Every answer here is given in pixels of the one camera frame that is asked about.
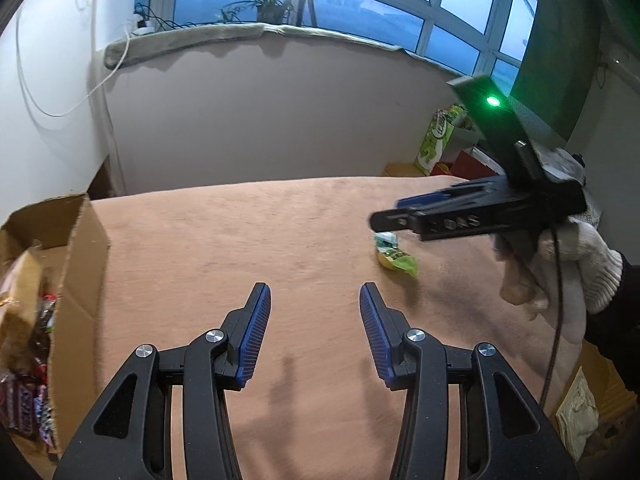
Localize white power strip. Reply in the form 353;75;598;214
127;12;156;36

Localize black cables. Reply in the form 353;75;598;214
134;2;221;31

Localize green white carton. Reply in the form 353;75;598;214
415;104;473;176

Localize grey windowsill cloth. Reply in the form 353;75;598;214
103;22;461;73

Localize beige cloth bag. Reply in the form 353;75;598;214
555;366;601;463

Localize tripod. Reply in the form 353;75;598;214
287;0;318;28

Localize red box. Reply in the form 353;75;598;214
435;147;501;181

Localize green candy packet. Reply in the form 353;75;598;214
374;230;419;278

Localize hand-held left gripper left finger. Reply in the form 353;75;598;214
52;282;273;480

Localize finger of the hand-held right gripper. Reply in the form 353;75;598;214
397;180;501;209
369;195;506;242

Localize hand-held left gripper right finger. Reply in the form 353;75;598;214
359;282;581;480

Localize window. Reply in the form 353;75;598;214
135;0;541;96

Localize yellow cardboard box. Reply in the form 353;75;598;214
595;355;640;441

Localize small yellow box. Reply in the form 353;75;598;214
382;161;421;177

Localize person's right hand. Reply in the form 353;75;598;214
492;147;626;317

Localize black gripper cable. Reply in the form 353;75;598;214
537;230;563;406

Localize dark green panel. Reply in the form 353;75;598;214
510;0;608;146

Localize person's right forearm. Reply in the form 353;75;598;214
582;252;640;396

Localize potted plant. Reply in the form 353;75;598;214
217;0;296;26

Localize tan snack packet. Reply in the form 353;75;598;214
0;247;56;361

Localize white cable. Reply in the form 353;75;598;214
15;0;132;117

